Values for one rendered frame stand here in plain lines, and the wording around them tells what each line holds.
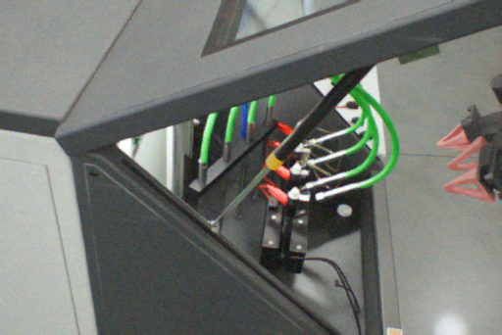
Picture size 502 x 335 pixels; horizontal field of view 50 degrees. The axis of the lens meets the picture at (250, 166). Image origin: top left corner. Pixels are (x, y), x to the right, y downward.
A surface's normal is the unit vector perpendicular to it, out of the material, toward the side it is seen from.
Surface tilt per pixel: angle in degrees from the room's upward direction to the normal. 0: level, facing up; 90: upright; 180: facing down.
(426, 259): 0
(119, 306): 90
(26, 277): 90
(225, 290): 90
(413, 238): 0
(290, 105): 90
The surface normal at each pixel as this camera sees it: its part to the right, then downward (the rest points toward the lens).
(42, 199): -0.11, 0.65
